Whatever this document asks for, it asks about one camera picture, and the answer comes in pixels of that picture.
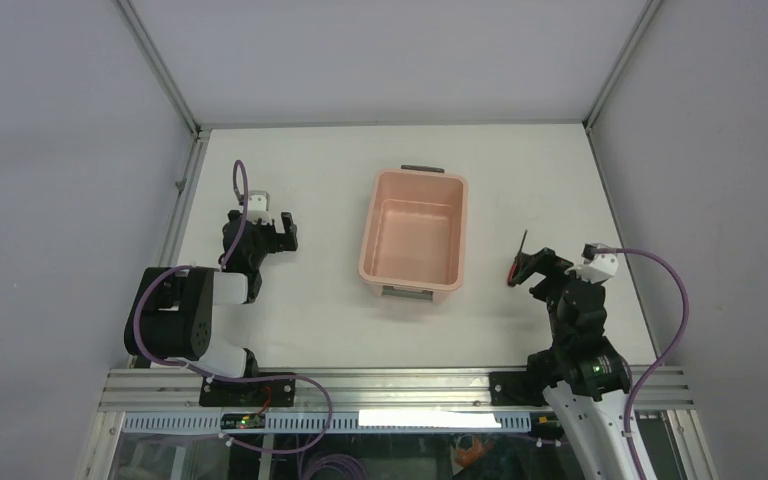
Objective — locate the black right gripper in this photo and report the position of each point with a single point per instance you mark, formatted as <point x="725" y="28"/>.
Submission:
<point x="546" y="263"/>

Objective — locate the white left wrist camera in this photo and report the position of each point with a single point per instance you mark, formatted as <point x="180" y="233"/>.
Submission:
<point x="257" y="206"/>

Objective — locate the white slotted cable duct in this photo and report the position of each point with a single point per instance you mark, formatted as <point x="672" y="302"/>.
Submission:
<point x="362" y="421"/>

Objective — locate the aluminium left frame post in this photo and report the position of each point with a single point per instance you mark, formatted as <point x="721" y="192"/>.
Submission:
<point x="157" y="65"/>

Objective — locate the orange object under table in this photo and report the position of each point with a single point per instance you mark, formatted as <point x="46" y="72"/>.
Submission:
<point x="466" y="449"/>

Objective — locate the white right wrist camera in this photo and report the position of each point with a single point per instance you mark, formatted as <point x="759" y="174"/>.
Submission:
<point x="599" y="264"/>

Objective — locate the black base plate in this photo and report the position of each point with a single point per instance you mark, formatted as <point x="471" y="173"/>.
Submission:
<point x="247" y="392"/>
<point x="516" y="388"/>

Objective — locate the aluminium frame post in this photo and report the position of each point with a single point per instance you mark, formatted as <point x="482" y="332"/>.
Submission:
<point x="157" y="65"/>
<point x="642" y="24"/>

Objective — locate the red black screwdriver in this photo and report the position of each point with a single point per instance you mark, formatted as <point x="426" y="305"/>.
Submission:
<point x="519" y="259"/>

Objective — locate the pink plastic bin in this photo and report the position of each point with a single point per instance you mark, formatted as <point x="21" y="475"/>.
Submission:
<point x="415" y="234"/>

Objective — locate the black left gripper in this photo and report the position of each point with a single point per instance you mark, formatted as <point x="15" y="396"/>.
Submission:
<point x="279" y="242"/>

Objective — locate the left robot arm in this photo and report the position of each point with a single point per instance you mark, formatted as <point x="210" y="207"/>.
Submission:
<point x="171" y="318"/>

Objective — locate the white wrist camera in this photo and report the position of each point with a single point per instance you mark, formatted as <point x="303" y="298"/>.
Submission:
<point x="257" y="206"/>
<point x="599" y="264"/>

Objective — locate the aluminium right frame post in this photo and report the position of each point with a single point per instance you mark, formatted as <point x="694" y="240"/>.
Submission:
<point x="642" y="24"/>

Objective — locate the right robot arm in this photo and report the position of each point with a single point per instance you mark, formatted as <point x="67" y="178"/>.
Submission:
<point x="581" y="376"/>

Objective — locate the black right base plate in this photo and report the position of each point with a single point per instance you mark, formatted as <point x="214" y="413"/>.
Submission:
<point x="516" y="388"/>

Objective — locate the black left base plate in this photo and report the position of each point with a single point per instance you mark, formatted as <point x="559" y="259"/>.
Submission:
<point x="247" y="392"/>

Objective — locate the aluminium front rail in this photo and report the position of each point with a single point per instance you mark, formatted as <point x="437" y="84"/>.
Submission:
<point x="346" y="389"/>

